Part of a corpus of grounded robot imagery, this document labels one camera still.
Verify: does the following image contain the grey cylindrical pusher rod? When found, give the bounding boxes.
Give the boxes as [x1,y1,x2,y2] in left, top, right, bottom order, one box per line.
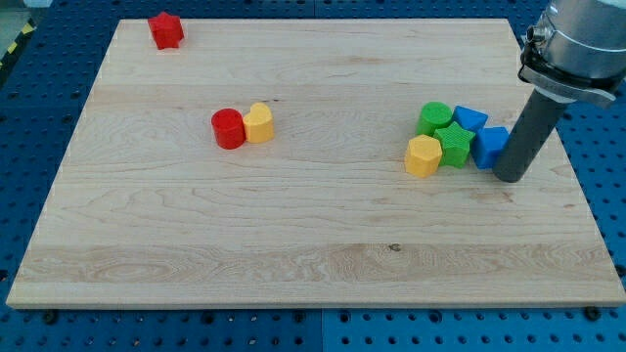
[492,88,573,183]

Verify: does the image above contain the light wooden board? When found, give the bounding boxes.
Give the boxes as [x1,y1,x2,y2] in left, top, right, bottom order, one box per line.
[7,19,625,309]

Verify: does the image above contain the yellow hexagon block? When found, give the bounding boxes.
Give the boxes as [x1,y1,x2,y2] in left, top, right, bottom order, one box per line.
[404,135,442,178]

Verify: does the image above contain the green cylinder block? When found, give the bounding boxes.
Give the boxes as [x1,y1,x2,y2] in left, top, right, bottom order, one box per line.
[416,102,453,136]

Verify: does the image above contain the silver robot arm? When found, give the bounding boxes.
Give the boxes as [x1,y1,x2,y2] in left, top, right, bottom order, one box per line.
[518,0,625,108]

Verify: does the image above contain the blue cube block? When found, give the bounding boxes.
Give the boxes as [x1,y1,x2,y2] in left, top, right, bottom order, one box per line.
[470,126,509,169]

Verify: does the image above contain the red cylinder block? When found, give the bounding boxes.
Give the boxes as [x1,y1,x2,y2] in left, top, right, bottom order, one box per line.
[210,108,246,150]

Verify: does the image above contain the blue triangle block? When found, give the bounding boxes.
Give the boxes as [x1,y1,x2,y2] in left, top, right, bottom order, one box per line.
[452,106,488,133]

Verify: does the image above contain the red star block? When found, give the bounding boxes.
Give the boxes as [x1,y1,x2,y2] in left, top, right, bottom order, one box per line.
[148,12,185,50]

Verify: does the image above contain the green star block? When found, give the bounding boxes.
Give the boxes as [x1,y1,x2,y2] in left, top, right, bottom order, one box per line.
[433,122,475,168]

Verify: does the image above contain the yellow heart block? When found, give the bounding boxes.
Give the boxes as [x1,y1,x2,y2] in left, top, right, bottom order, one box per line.
[243,103,275,143]

